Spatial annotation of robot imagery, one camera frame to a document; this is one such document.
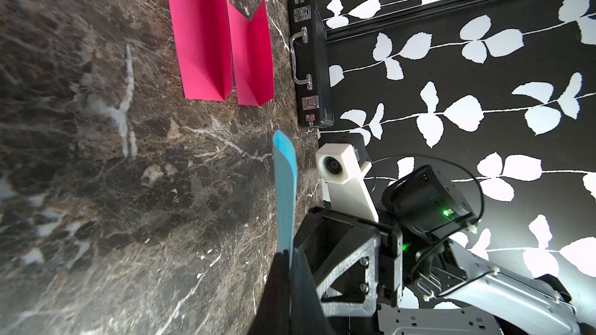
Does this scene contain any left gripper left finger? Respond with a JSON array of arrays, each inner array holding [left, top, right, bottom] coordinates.
[[248, 251, 290, 335]]

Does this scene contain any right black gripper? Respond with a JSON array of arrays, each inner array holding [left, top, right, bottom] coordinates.
[[294, 207, 404, 317]]

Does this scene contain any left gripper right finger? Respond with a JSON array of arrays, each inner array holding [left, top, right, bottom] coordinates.
[[292, 249, 335, 334]]

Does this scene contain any pink square paper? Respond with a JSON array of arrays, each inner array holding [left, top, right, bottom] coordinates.
[[169, 0, 233, 102], [228, 2, 275, 106]]

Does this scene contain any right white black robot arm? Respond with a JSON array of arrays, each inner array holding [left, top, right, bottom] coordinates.
[[294, 157, 581, 334]]

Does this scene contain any black carrying case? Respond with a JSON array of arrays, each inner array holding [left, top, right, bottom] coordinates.
[[288, 0, 335, 129]]

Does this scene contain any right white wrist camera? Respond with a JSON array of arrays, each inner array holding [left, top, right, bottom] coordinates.
[[316, 144, 379, 222]]

